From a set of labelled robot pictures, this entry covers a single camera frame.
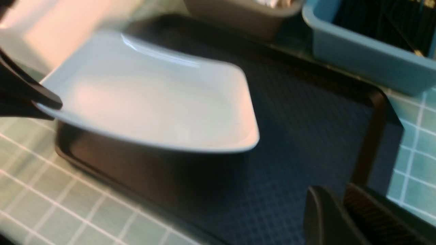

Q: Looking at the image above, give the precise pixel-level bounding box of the grey spoon bin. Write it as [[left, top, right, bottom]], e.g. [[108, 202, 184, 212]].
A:
[[184, 0, 305, 40]]

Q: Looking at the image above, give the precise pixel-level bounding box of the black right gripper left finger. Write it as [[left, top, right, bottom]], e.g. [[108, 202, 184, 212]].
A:
[[303, 186, 370, 245]]

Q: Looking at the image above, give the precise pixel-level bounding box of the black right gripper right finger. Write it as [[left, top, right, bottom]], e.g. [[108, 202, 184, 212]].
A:
[[343, 183, 436, 245]]

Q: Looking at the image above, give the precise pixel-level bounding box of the white square rice plate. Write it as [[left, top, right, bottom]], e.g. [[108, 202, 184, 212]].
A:
[[35, 30, 260, 153]]

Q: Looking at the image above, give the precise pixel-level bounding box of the black serving tray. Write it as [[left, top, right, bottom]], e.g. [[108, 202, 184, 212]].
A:
[[56, 14, 404, 245]]

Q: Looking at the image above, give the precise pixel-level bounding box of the blue chopstick bin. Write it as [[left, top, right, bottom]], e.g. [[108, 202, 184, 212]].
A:
[[302, 0, 436, 96]]

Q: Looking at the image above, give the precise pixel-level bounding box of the bundle of black chopsticks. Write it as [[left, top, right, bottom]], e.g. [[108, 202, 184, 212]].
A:
[[333, 0, 436, 58]]

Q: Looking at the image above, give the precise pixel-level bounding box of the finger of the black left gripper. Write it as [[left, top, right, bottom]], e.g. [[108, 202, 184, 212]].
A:
[[0, 51, 63, 120]]

